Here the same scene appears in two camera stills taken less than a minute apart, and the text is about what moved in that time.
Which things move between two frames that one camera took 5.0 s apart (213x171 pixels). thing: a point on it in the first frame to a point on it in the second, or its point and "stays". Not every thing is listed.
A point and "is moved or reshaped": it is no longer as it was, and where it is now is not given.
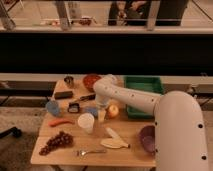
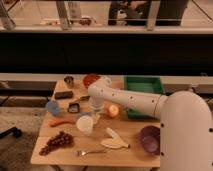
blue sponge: x=92 y=110 is moved or reshaped
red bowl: x=89 y=81 stays
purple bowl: x=147 y=138 stays
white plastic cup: x=86 y=121 stays
